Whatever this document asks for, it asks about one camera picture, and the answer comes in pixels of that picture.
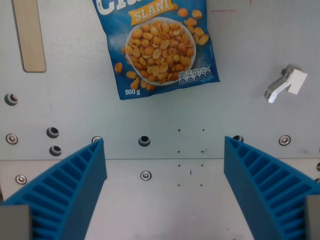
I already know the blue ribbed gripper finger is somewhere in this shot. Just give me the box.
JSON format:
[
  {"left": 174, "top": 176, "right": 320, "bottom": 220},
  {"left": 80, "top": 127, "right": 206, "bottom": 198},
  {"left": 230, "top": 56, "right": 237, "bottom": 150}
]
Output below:
[
  {"left": 223, "top": 135, "right": 320, "bottom": 240},
  {"left": 0, "top": 137, "right": 108, "bottom": 240}
]

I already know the translucent white plastic tab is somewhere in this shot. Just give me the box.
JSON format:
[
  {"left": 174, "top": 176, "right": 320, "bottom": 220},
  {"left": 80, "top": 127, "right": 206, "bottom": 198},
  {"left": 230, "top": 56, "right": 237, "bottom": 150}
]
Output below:
[{"left": 267, "top": 83, "right": 291, "bottom": 104}]

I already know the white plastic block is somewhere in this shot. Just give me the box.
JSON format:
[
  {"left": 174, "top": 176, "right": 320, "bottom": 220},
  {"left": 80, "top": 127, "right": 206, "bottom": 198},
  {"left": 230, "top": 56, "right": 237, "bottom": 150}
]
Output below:
[{"left": 286, "top": 69, "right": 308, "bottom": 95}]

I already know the light wooden strip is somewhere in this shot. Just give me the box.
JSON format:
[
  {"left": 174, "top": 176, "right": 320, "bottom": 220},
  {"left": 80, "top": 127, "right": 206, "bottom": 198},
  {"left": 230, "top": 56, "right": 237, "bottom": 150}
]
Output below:
[{"left": 11, "top": 0, "right": 47, "bottom": 73}]

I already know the blue salted peanuts bag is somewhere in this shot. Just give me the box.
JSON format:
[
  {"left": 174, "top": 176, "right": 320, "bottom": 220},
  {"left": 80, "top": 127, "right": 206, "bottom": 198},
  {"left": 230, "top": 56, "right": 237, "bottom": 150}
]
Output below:
[{"left": 91, "top": 0, "right": 221, "bottom": 101}]

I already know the small metal bracket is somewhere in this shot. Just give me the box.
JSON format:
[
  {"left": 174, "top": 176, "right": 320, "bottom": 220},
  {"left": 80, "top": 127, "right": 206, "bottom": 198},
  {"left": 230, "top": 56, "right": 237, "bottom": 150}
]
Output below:
[{"left": 263, "top": 64, "right": 301, "bottom": 99}]

